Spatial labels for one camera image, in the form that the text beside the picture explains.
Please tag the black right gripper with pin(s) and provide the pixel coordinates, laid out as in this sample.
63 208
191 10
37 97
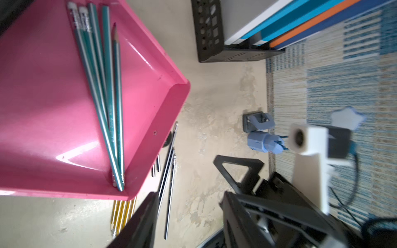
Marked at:
298 223

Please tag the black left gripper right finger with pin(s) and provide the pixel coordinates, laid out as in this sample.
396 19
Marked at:
240 231

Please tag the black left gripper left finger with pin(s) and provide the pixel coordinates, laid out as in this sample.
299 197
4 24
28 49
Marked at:
140 230

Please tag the yellow pencil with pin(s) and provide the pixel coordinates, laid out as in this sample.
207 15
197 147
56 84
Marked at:
114 231
124 214
114 214
131 208

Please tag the pink top drawer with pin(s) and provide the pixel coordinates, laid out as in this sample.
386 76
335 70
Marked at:
51 140

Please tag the green pencil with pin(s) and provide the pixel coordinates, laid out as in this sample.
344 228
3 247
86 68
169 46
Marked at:
109 80
81 38
86 24
94 21

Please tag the dark blue pencil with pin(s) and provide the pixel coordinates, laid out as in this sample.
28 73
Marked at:
169 203
166 179
172 141

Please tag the white binder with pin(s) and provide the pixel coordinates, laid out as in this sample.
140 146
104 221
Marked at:
241 16

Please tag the light blue binder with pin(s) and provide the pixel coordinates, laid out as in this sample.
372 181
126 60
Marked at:
275 17
297 17

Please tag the black plastic file organizer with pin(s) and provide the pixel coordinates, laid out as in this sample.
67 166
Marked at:
209 35

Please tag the orange binder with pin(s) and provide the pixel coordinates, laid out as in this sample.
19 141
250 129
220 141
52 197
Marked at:
312 22

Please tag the dark blue binder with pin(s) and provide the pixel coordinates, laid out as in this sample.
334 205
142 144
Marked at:
348 13

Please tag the blue white cable connector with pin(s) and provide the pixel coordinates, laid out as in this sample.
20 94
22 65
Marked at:
266 142

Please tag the grey cable clip mount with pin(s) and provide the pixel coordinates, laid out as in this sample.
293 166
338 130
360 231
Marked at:
257 121

